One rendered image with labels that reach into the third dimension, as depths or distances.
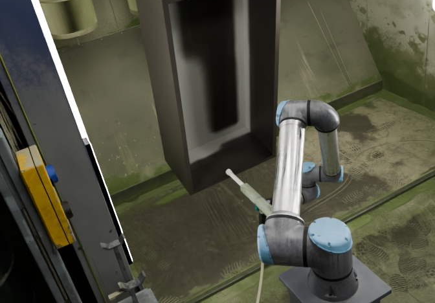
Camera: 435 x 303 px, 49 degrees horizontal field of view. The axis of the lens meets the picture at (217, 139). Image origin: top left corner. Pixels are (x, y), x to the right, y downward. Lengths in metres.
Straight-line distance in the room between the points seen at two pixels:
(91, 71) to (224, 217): 1.43
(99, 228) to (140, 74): 1.86
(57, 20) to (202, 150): 1.23
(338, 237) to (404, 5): 2.65
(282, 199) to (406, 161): 1.88
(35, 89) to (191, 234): 1.75
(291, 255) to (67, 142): 0.91
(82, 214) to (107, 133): 1.64
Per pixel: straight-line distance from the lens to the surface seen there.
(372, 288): 1.94
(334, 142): 2.27
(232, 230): 3.10
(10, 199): 1.28
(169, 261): 3.01
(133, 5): 3.42
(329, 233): 1.75
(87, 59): 3.64
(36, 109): 1.73
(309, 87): 4.08
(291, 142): 1.98
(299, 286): 1.95
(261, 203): 2.46
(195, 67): 2.71
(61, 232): 1.32
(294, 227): 1.80
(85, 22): 3.27
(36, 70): 1.68
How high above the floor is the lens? 2.11
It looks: 31 degrees down
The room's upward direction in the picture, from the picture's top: 11 degrees counter-clockwise
